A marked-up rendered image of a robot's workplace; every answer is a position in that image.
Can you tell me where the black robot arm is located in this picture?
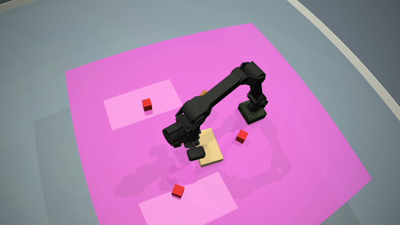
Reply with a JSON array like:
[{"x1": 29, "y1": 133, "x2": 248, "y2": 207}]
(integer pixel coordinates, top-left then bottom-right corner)
[{"x1": 162, "y1": 61, "x2": 268, "y2": 148}]

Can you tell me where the red cube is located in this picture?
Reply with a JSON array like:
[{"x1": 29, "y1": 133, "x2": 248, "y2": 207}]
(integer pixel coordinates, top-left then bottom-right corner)
[
  {"x1": 142, "y1": 98, "x2": 152, "y2": 111},
  {"x1": 235, "y1": 130, "x2": 248, "y2": 144},
  {"x1": 172, "y1": 184, "x2": 184, "y2": 198}
]

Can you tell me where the tan rectangular board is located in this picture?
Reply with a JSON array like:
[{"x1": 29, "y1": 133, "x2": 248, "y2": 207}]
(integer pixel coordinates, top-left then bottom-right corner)
[{"x1": 196, "y1": 128, "x2": 223, "y2": 167}]

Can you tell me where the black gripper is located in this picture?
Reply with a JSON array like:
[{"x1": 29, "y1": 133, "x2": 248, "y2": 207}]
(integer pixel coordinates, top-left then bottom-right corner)
[{"x1": 184, "y1": 129, "x2": 206, "y2": 161}]

